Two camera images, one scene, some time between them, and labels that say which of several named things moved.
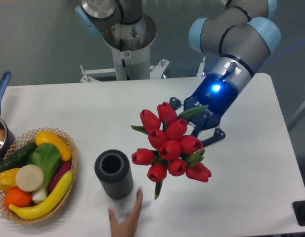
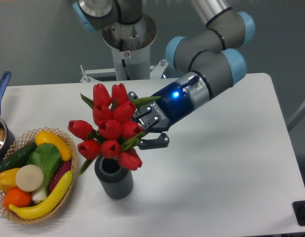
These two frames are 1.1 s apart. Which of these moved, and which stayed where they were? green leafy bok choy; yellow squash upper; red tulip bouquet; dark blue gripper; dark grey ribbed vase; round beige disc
Moved: red tulip bouquet; dark blue gripper
Stayed: dark grey ribbed vase; yellow squash upper; round beige disc; green leafy bok choy
